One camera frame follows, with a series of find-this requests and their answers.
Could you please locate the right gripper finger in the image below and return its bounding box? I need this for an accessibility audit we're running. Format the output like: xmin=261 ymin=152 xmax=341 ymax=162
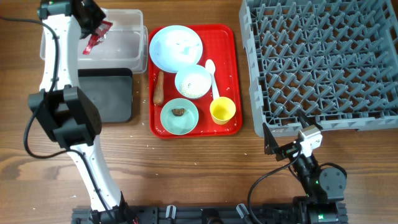
xmin=297 ymin=109 xmax=323 ymax=131
xmin=262 ymin=123 xmax=279 ymax=155

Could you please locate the red snack wrapper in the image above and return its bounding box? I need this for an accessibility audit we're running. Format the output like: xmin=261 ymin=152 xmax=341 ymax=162
xmin=83 ymin=21 xmax=113 ymax=55

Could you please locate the green bowl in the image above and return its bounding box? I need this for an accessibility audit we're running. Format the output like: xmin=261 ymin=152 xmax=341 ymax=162
xmin=160 ymin=98 xmax=199 ymax=136

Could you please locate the brown food scrap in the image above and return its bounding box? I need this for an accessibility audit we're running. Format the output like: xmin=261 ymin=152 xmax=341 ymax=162
xmin=171 ymin=108 xmax=186 ymax=116

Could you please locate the light blue rice bowl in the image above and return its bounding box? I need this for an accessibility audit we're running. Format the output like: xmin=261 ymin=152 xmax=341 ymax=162
xmin=175 ymin=65 xmax=211 ymax=100

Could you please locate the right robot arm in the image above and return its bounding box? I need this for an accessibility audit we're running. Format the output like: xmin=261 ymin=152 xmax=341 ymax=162
xmin=263 ymin=110 xmax=348 ymax=223

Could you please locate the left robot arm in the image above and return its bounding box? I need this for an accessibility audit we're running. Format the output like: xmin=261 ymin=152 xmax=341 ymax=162
xmin=29 ymin=1 xmax=137 ymax=223

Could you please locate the grey dishwasher rack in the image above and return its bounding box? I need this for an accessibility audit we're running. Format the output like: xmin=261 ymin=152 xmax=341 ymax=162
xmin=239 ymin=0 xmax=397 ymax=137

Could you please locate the clear plastic bin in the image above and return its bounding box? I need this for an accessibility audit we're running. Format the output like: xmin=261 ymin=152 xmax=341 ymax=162
xmin=39 ymin=9 xmax=149 ymax=75

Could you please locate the yellow cup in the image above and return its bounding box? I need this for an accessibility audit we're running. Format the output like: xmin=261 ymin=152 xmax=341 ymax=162
xmin=210 ymin=96 xmax=236 ymax=125

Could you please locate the red serving tray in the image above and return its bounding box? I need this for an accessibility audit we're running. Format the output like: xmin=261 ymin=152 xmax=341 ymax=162
xmin=148 ymin=24 xmax=243 ymax=139

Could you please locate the black plastic tray bin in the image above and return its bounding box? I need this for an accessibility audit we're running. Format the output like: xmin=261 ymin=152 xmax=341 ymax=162
xmin=78 ymin=68 xmax=133 ymax=123

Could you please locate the light blue plate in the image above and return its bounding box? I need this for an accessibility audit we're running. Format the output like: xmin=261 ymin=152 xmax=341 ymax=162
xmin=149 ymin=25 xmax=204 ymax=73

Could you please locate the white plastic spoon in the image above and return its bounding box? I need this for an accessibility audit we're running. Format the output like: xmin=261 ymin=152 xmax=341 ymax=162
xmin=205 ymin=59 xmax=220 ymax=100

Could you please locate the brown carrot stick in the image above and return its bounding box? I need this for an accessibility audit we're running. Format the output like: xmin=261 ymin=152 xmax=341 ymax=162
xmin=153 ymin=70 xmax=164 ymax=106

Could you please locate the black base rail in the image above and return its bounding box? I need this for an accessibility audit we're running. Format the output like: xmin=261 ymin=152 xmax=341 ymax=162
xmin=71 ymin=203 xmax=348 ymax=224

